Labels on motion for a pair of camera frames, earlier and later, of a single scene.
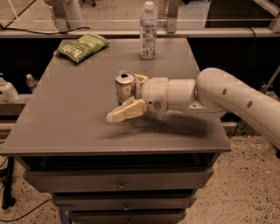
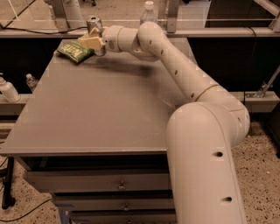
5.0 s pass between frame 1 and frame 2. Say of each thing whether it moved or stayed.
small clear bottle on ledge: stayed
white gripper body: moved
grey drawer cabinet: stayed
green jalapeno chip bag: stayed
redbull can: moved
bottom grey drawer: stayed
